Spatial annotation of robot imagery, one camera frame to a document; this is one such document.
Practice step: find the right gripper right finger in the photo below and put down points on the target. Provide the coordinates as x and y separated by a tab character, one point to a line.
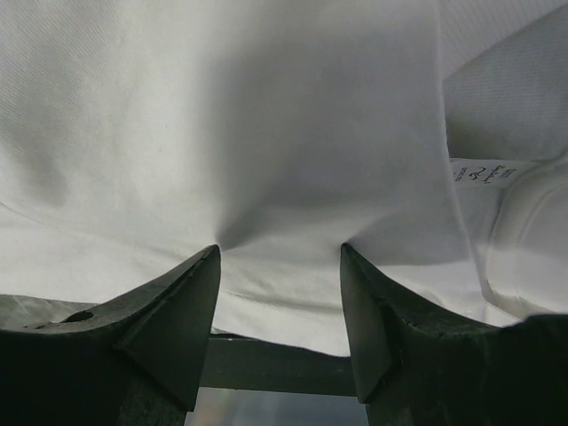
416	363

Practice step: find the white printed t shirt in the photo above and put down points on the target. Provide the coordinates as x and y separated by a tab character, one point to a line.
429	135

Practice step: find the black base beam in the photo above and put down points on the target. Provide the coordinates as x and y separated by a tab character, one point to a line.
241	363

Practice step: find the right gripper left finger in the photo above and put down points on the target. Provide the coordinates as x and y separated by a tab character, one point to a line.
134	360

